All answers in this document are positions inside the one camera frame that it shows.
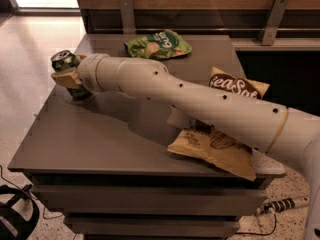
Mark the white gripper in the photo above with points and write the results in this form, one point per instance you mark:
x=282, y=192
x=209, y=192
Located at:
x=87, y=72

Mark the green soda can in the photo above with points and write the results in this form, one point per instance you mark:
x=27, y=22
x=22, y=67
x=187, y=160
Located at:
x=66, y=59

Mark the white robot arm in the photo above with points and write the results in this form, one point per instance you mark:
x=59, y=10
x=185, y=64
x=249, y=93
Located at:
x=290, y=136

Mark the green chip bag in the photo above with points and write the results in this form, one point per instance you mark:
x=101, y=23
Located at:
x=162, y=45

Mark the yellow brown sea salt chip bag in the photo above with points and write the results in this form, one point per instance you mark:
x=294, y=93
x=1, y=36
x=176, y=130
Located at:
x=211, y=145

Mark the striped power strip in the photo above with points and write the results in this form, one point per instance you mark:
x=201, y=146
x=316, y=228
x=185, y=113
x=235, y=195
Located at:
x=282, y=205

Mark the left metal wall bracket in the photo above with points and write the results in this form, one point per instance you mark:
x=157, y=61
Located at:
x=127, y=16

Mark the metal wall bracket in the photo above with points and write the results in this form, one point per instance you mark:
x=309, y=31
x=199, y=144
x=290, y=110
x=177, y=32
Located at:
x=127, y=16
x=268, y=33

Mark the right metal wall bracket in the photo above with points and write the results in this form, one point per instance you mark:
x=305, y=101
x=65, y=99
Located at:
x=268, y=33

